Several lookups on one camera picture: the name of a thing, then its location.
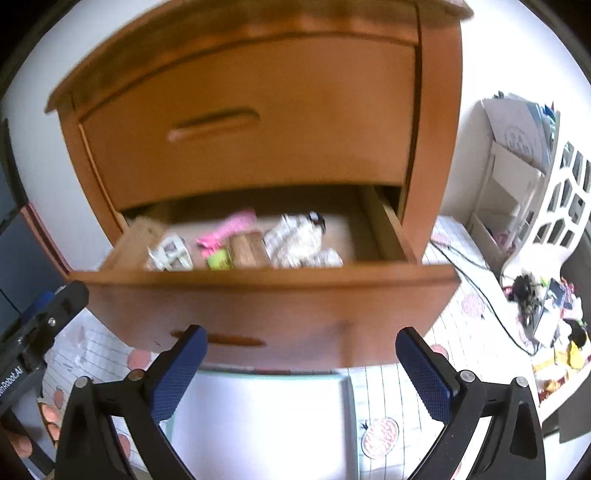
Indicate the cream lace cloth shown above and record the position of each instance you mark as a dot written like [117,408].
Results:
[295,244]

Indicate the person's left hand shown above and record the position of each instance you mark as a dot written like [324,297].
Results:
[21,445]

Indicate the white shelf organizer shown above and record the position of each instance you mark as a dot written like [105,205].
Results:
[503,194]

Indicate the white hair clip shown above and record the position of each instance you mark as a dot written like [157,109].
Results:
[168,254]

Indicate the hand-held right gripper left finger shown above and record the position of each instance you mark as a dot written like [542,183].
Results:
[178,369]

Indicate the wooden nightstand drawer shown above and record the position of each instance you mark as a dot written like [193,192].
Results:
[277,304]
[277,115]

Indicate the yellow toy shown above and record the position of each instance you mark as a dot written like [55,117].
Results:
[577,353]

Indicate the biscuit packet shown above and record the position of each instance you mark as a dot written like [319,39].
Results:
[249,249]

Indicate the wooden nightstand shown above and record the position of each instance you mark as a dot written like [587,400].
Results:
[438,138]

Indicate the pink comb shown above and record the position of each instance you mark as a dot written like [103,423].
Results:
[226,230]

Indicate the square green tissue pack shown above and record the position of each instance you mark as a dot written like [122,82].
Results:
[220,259]

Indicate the teal-edged white box tray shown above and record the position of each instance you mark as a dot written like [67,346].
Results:
[258,424]

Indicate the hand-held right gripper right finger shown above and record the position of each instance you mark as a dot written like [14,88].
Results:
[425,374]

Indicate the white lattice chair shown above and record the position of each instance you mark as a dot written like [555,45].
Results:
[517,263]

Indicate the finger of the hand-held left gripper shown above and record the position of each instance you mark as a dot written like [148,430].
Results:
[39,307]
[60,309]

